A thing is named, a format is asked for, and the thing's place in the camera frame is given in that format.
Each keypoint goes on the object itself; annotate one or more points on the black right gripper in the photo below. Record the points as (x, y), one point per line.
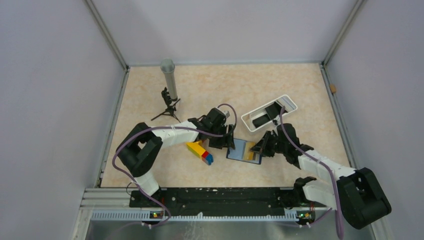
(262, 145)

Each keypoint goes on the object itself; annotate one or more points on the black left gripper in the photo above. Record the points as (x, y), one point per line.
(226, 141)

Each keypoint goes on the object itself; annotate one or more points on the dark blue card holder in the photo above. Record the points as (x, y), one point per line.
(237, 153)

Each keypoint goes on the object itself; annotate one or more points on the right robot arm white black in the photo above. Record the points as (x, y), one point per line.
(355, 193)

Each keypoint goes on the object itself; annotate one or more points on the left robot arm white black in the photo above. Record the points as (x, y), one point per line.
(139, 150)

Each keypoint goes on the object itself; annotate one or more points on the white card tray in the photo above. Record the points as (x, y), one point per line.
(289, 107)

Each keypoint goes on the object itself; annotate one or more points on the black card in tray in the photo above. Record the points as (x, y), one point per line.
(265, 114)

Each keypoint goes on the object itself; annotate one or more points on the red blue toy brick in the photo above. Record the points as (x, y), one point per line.
(207, 158)

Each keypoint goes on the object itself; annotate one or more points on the yellow green toy brick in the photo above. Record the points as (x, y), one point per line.
(196, 148)

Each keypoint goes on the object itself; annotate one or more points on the black mini tripod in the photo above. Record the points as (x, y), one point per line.
(171, 108)

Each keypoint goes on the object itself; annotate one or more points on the small brown cork piece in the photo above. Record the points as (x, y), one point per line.
(332, 88)

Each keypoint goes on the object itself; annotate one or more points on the grey microphone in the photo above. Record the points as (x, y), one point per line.
(167, 67)

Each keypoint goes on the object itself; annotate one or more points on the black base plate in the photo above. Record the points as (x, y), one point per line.
(223, 202)

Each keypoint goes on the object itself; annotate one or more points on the aluminium frame rail right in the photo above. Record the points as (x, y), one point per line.
(332, 69)

